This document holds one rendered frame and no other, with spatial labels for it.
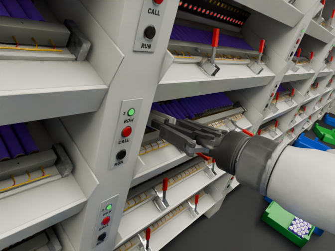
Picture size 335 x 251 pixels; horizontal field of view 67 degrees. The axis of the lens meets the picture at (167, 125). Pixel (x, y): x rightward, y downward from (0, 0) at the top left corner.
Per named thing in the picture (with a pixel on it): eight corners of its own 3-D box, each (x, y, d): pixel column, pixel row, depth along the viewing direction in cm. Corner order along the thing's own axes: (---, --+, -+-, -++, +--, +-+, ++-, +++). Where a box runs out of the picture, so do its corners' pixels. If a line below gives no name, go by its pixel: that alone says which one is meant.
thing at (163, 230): (210, 207, 113) (230, 191, 105) (93, 303, 67) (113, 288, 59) (182, 170, 119) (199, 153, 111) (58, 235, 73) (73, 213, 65)
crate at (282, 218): (301, 248, 113) (308, 240, 108) (260, 218, 124) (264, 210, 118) (325, 204, 130) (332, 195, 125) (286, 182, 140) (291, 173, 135)
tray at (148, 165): (244, 132, 96) (262, 115, 91) (121, 191, 51) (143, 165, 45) (210, 95, 103) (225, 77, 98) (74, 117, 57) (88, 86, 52)
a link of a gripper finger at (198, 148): (221, 155, 46) (208, 164, 42) (196, 145, 49) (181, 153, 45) (224, 143, 46) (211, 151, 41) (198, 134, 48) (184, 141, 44)
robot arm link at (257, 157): (278, 186, 46) (247, 171, 49) (294, 139, 43) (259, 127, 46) (259, 205, 39) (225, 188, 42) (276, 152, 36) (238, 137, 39)
